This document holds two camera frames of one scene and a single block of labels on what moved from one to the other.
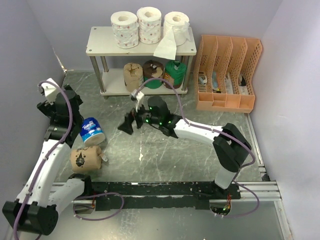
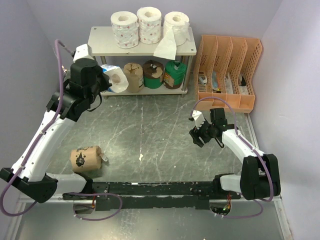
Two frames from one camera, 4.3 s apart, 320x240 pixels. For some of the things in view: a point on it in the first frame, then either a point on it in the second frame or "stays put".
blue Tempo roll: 92,132 to 118,80
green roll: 175,73 stays put
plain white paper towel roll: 176,30 stays put
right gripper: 127,126 to 196,133
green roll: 153,69 stays put
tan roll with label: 133,74 stays put
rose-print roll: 149,24 stays put
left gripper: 48,109 to 105,83
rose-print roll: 125,26 stays put
